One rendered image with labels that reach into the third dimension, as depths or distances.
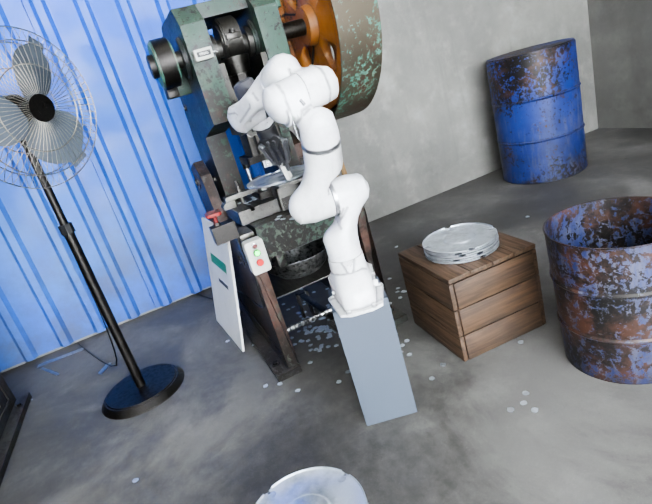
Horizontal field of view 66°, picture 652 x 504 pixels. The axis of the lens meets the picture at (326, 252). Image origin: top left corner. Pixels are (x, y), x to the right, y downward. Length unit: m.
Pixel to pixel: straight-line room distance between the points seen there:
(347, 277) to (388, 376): 0.38
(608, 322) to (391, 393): 0.70
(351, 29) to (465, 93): 2.32
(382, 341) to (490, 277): 0.51
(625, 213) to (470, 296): 0.59
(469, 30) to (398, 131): 0.94
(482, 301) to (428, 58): 2.44
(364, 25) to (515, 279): 1.09
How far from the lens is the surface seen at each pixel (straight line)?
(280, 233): 2.07
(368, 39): 2.04
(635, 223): 2.02
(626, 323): 1.74
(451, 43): 4.15
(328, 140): 1.38
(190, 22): 2.11
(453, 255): 1.94
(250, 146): 2.16
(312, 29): 2.29
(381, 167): 3.81
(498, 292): 1.99
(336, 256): 1.56
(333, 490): 1.34
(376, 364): 1.69
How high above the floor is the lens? 1.15
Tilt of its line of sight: 20 degrees down
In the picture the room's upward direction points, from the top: 16 degrees counter-clockwise
